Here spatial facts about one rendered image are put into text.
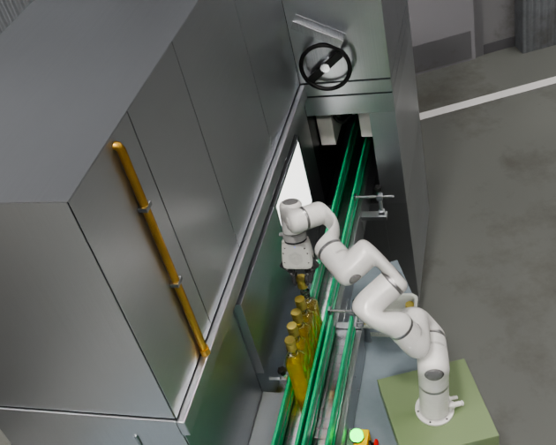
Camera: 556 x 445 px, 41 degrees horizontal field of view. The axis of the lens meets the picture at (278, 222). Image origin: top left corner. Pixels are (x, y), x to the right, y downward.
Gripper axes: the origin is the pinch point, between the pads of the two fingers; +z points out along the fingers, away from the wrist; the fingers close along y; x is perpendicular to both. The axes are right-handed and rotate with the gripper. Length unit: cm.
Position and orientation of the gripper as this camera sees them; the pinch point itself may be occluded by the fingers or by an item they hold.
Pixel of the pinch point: (301, 278)
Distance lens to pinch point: 253.3
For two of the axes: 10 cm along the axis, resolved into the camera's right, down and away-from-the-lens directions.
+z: 1.4, 8.9, 4.3
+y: 9.5, -0.1, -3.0
